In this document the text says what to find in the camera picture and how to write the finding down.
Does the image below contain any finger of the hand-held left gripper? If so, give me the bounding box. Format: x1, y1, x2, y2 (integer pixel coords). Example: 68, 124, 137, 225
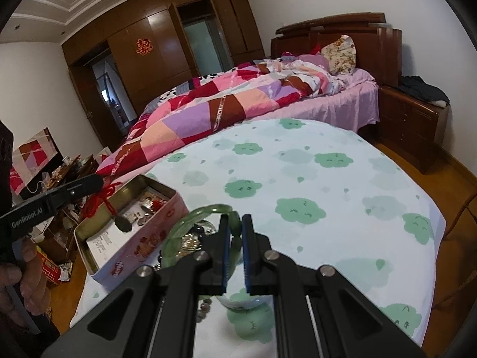
45, 173, 105, 214

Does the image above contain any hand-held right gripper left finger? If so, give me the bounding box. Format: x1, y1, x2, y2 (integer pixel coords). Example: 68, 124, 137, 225
39, 214, 230, 358

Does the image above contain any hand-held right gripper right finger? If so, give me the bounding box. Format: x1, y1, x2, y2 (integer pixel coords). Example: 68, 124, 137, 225
242, 214, 428, 358

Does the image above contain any red cord necklace with pendant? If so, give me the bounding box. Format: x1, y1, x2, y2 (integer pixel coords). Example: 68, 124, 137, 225
84, 181, 133, 234

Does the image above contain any dark beaded bracelet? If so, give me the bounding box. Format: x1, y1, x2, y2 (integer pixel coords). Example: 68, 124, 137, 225
158, 224, 211, 269

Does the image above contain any green jade bangle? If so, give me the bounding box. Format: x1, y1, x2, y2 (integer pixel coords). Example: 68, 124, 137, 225
159, 204, 270, 311

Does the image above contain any pink tin box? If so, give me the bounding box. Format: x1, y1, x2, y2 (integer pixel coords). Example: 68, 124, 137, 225
73, 174, 189, 293

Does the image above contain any person's left hand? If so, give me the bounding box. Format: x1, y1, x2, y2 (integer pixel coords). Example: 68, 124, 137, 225
0, 239, 52, 310

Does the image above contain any cluttered wooden cabinet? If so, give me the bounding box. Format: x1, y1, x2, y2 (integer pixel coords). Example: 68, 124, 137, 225
37, 153, 112, 265

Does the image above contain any red cardboard box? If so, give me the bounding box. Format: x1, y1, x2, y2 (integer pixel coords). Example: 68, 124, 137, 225
35, 246, 62, 288

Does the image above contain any flat screen television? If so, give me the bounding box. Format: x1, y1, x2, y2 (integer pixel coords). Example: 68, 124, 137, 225
9, 127, 63, 199

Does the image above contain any white paper card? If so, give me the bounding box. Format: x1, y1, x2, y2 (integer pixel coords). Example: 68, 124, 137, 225
86, 229, 125, 271

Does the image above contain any patchwork quilt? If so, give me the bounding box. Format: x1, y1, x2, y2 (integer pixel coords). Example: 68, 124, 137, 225
95, 54, 353, 178

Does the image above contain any wooden wardrobe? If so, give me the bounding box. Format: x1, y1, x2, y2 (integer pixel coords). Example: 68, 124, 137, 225
61, 0, 267, 150

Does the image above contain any pink bed sheet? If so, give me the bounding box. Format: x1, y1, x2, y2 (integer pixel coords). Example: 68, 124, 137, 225
142, 68, 381, 166

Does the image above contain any wooden nightstand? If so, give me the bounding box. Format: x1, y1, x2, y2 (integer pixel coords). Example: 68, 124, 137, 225
376, 84, 451, 174

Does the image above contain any pink pillow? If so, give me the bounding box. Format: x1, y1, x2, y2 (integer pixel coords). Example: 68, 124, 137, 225
296, 53, 330, 73

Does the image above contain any wooden chair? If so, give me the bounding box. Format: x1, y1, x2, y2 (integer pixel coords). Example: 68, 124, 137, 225
442, 173, 477, 306

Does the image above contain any floral pillow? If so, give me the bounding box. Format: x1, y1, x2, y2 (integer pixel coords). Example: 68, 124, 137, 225
320, 35, 359, 75

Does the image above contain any dark clothing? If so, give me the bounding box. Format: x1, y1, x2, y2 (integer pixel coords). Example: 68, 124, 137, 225
399, 75, 451, 106

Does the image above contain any wooden bed headboard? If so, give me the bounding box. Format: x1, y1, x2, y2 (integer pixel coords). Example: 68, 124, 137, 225
270, 12, 403, 88

